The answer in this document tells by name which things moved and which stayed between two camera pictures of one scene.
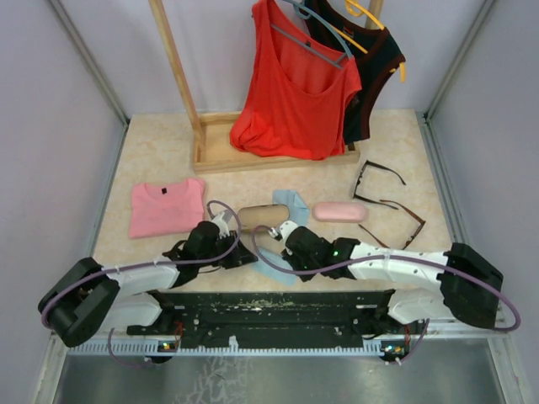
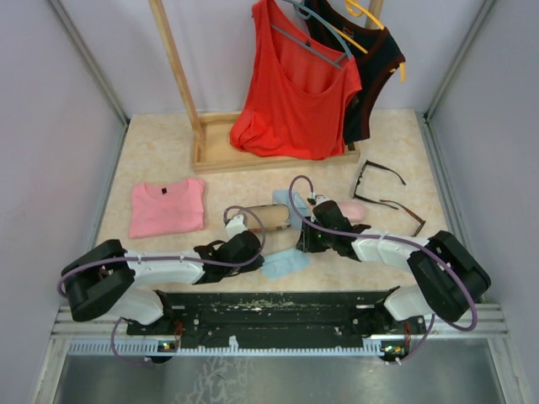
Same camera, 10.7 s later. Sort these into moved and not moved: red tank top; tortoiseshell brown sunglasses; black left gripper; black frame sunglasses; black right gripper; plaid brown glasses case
Moved: black right gripper; black left gripper
Not moved: red tank top; tortoiseshell brown sunglasses; plaid brown glasses case; black frame sunglasses
